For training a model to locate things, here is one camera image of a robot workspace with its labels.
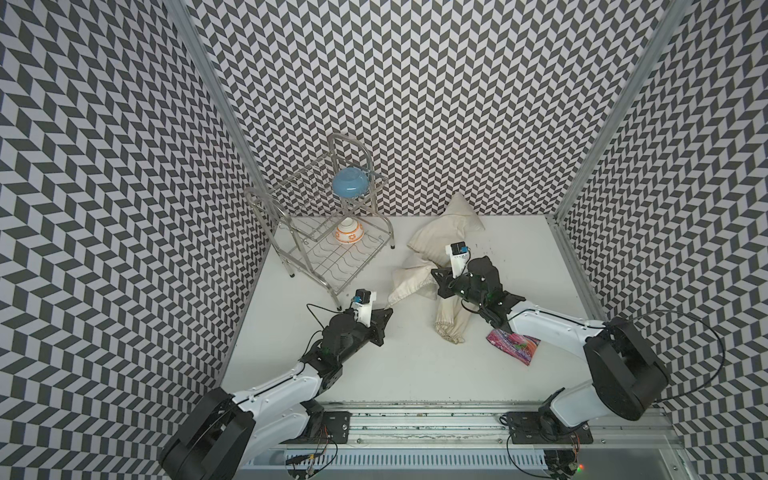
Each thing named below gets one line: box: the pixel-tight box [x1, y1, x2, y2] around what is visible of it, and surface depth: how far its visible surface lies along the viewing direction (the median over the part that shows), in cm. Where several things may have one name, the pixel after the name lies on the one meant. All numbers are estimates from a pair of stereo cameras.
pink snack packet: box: [486, 329, 541, 366], surface depth 87 cm
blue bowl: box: [332, 166, 369, 198], surface depth 90 cm
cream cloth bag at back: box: [407, 192, 485, 267], surface depth 110 cm
